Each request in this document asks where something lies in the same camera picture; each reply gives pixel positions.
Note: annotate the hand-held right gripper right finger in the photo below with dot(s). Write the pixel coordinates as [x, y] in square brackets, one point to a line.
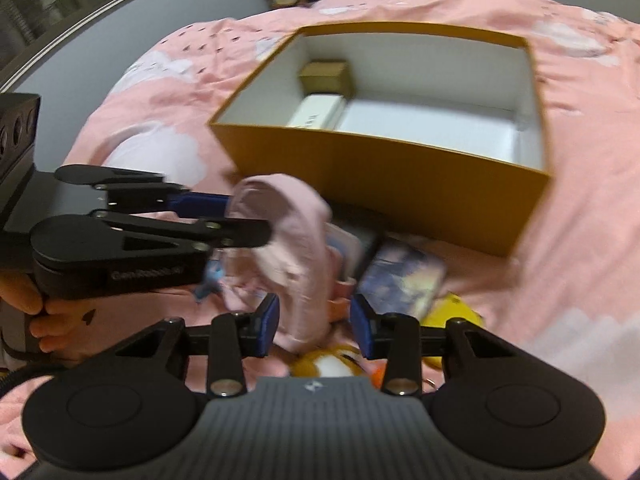
[361, 330]

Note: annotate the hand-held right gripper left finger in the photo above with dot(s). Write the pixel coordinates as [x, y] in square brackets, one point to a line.
[267, 325]

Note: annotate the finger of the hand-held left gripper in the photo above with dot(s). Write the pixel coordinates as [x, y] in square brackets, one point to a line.
[200, 206]
[240, 232]

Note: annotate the purple printed box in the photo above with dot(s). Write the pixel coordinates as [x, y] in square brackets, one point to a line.
[402, 280]

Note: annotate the white flat box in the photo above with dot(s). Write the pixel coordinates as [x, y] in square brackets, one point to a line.
[320, 110]

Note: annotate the small gold box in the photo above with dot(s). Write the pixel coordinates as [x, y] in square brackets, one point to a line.
[325, 77]

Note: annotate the person's left hand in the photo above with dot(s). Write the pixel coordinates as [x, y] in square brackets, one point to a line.
[20, 295]

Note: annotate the pink striped panda plush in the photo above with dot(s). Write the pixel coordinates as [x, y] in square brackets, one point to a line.
[295, 240]

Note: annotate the orange cardboard box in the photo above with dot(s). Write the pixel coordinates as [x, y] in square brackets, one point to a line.
[400, 185]

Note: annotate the yellow plush toy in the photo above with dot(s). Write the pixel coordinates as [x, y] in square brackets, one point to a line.
[457, 317]

